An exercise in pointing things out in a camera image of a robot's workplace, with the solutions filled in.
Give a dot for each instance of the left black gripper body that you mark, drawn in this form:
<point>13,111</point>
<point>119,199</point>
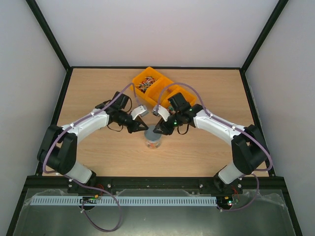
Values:
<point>131,128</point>

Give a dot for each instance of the clear plastic jar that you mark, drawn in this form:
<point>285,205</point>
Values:
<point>153,143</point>

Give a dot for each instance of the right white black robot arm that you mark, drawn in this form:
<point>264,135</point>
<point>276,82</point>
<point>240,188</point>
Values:
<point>249,149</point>

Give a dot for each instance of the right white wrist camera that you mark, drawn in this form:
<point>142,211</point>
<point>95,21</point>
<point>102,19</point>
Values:
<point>160,111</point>

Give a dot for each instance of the yellow bin with gummies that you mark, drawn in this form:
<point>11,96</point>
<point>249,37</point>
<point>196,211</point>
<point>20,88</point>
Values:
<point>153,91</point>

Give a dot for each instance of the grey round jar lid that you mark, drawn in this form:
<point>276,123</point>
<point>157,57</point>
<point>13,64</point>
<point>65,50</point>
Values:
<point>150,135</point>

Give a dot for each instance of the yellow bin with lollipops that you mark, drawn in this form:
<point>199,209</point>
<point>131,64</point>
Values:
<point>145,80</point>

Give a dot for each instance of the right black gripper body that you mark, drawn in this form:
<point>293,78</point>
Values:
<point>166,127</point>

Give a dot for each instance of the grey slotted cable duct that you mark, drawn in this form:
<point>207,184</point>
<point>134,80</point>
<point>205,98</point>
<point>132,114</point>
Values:
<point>124,201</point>

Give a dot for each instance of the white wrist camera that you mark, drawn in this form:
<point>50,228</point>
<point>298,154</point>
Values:
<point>160,111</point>
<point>139,111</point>

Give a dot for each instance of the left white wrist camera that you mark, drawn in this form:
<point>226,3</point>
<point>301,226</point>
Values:
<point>139,111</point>

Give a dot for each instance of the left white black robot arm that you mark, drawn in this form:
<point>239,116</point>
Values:
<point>58,149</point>

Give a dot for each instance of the yellow bin with colourful candies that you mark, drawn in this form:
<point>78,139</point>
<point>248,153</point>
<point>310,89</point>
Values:
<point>189,97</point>

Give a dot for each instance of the black front mounting rail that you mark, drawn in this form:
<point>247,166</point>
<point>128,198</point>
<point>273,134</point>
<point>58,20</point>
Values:
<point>200,185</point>

